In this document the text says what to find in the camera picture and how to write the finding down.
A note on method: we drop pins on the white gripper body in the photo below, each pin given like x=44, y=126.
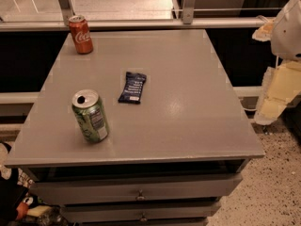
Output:
x=288, y=32

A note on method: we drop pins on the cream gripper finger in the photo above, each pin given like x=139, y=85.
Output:
x=280, y=86
x=264, y=32

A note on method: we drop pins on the red Coca-Cola can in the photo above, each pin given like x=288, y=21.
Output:
x=80, y=34

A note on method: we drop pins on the green soda can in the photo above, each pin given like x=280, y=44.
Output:
x=87, y=107

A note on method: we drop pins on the metal window railing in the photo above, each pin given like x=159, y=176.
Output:
x=53, y=15

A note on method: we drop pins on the grey drawer cabinet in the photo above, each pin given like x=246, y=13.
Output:
x=184, y=145

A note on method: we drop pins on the dark blue snack wrapper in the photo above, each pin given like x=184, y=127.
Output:
x=133, y=88

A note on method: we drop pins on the upper drawer knob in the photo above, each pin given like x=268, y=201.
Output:
x=140, y=196

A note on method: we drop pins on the drawer knob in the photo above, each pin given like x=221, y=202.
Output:
x=143, y=218
x=140, y=196

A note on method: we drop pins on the lower drawer knob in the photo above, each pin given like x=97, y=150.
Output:
x=143, y=218

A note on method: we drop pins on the clutter pile on floor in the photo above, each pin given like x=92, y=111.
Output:
x=19, y=209

